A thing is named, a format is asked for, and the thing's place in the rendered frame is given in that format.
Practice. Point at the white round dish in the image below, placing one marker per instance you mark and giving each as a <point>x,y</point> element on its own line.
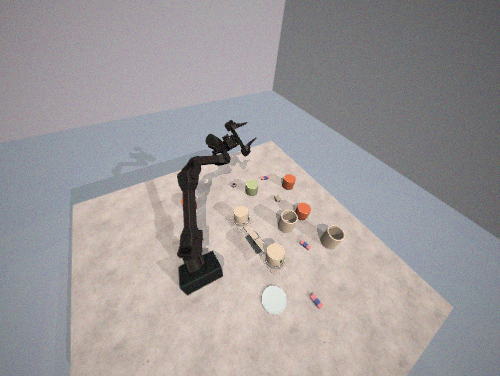
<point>274,300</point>

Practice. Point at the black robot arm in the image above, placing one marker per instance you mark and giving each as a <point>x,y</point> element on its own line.
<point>191,238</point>

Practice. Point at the olive green cylinder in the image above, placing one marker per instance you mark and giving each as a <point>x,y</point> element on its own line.
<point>251,187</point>

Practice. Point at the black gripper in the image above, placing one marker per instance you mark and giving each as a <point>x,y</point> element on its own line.
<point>231,126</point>

